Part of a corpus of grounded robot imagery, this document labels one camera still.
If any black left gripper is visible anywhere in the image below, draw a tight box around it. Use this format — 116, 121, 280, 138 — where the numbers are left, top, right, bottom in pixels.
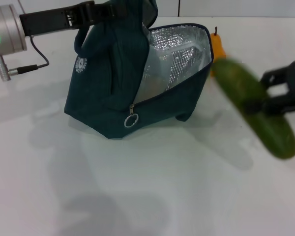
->
19, 0, 128, 37

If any orange pear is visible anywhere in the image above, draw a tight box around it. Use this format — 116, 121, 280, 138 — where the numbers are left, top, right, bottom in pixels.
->
209, 26, 227, 77

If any dark left arm cable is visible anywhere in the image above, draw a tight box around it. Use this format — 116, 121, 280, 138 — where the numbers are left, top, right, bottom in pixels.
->
17, 35, 50, 74

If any green cucumber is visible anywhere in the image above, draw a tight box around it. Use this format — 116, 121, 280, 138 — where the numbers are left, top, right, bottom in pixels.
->
212, 59, 295, 160

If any dark teal insulated lunch bag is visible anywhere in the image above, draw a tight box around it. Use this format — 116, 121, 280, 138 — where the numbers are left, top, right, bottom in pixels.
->
64, 0, 214, 141

